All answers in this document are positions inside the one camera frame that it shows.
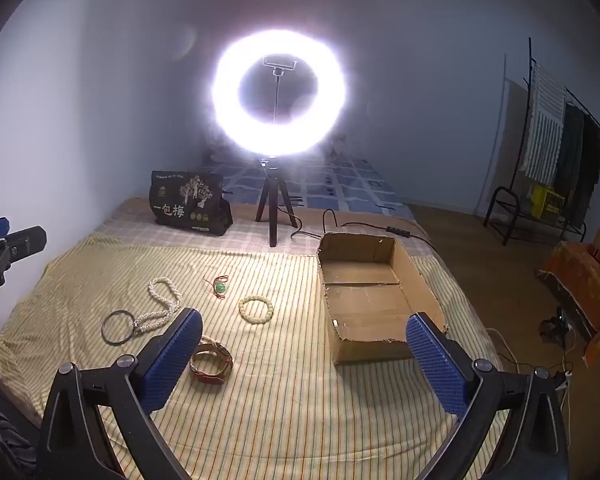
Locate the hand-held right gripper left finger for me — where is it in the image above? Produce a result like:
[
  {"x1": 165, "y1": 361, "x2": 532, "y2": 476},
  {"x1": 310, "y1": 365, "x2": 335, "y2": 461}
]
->
[{"x1": 37, "y1": 306, "x2": 204, "y2": 480}]

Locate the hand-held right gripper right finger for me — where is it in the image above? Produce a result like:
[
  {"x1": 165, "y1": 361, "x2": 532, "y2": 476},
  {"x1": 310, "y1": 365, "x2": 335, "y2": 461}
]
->
[{"x1": 405, "y1": 311, "x2": 569, "y2": 480}]

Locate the white pearl necklace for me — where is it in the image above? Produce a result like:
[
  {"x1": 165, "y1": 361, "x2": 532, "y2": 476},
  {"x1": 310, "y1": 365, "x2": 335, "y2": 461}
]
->
[{"x1": 132, "y1": 276, "x2": 183, "y2": 334}]

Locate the black bangle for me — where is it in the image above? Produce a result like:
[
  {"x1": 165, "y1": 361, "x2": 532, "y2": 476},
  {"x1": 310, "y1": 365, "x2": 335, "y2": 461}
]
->
[{"x1": 101, "y1": 310, "x2": 140, "y2": 346}]

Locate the pale bead bracelet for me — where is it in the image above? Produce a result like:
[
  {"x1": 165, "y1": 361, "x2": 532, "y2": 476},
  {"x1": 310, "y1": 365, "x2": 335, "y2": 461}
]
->
[{"x1": 238, "y1": 296, "x2": 277, "y2": 324}]

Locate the cardboard box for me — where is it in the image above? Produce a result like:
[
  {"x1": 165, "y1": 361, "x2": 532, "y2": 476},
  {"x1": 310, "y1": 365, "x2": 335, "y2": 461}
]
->
[{"x1": 316, "y1": 232, "x2": 449, "y2": 366}]

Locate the beige checked sheet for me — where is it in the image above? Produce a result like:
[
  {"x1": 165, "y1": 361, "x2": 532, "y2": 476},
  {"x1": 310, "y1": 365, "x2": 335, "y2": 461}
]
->
[{"x1": 92, "y1": 195, "x2": 431, "y2": 261}]

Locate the yellow striped sheet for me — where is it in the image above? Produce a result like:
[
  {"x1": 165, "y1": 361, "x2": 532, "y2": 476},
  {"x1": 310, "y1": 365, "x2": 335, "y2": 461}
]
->
[{"x1": 0, "y1": 240, "x2": 506, "y2": 480}]

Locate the black device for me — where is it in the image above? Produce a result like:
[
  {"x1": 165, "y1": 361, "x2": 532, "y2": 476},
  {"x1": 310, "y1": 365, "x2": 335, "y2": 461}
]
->
[{"x1": 540, "y1": 307, "x2": 574, "y2": 346}]

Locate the black printed bag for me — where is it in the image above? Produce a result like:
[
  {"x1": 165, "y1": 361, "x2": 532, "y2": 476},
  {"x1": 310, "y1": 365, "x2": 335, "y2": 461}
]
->
[{"x1": 151, "y1": 170, "x2": 233, "y2": 237}]

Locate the dark striped cloth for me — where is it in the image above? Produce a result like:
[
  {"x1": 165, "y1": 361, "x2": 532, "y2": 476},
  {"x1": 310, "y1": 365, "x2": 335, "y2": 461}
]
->
[{"x1": 0, "y1": 395, "x2": 38, "y2": 480}]

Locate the black clothes rack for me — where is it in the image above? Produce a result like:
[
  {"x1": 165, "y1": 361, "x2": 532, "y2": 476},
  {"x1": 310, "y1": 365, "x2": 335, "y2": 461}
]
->
[{"x1": 482, "y1": 37, "x2": 600, "y2": 248}]

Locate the black tripod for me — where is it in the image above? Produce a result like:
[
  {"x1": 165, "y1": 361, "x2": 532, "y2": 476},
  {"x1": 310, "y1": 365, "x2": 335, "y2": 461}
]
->
[{"x1": 255, "y1": 157, "x2": 299, "y2": 248}]

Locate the yellow box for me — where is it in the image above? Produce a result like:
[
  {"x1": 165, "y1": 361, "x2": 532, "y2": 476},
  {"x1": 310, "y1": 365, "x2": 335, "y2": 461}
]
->
[{"x1": 530, "y1": 185, "x2": 566, "y2": 218}]

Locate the blue patterned blanket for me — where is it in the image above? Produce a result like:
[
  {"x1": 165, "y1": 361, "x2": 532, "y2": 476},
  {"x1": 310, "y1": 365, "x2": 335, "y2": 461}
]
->
[{"x1": 200, "y1": 152, "x2": 416, "y2": 218}]

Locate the grey flat board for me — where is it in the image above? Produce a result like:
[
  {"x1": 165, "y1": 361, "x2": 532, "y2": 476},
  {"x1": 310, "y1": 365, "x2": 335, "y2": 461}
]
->
[{"x1": 475, "y1": 52, "x2": 531, "y2": 216}]

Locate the black garment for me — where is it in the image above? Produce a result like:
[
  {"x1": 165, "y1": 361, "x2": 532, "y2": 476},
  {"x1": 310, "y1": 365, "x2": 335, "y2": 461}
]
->
[{"x1": 577, "y1": 115, "x2": 600, "y2": 228}]

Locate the dark green garment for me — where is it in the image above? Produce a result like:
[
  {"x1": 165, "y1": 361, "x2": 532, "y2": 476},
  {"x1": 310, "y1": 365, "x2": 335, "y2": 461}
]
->
[{"x1": 552, "y1": 102, "x2": 587, "y2": 211}]

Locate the white striped towel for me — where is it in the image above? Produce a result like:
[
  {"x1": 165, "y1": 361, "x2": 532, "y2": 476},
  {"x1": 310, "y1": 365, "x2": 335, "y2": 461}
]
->
[{"x1": 519, "y1": 62, "x2": 568, "y2": 181}]

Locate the phone holder clamp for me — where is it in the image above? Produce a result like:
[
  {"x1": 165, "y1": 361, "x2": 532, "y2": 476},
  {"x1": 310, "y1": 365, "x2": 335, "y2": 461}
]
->
[{"x1": 262, "y1": 55, "x2": 301, "y2": 126}]

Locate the white floor cable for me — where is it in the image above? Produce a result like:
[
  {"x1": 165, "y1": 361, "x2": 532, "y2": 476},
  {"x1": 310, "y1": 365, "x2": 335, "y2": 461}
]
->
[{"x1": 485, "y1": 327, "x2": 577, "y2": 431}]

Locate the green pendant red cord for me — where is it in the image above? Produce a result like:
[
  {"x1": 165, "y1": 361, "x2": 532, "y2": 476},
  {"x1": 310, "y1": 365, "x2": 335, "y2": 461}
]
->
[{"x1": 203, "y1": 275, "x2": 231, "y2": 300}]

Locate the black power cable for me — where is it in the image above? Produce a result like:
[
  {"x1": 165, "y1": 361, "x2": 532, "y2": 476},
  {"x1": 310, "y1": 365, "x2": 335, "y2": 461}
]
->
[{"x1": 280, "y1": 209, "x2": 436, "y2": 253}]

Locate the white ring light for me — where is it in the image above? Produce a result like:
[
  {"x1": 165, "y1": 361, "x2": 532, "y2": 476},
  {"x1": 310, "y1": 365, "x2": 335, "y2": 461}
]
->
[{"x1": 211, "y1": 30, "x2": 353, "y2": 158}]

